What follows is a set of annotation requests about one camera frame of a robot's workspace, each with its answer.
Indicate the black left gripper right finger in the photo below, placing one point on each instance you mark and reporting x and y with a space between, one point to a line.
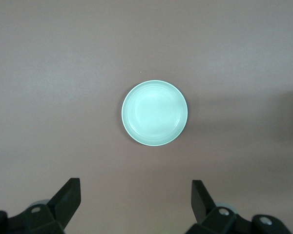
217 221

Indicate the light green round plate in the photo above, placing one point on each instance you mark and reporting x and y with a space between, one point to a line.
155 113

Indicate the brown table cover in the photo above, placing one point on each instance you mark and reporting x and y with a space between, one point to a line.
63 73

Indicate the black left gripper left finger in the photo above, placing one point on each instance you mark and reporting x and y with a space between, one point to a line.
39 221

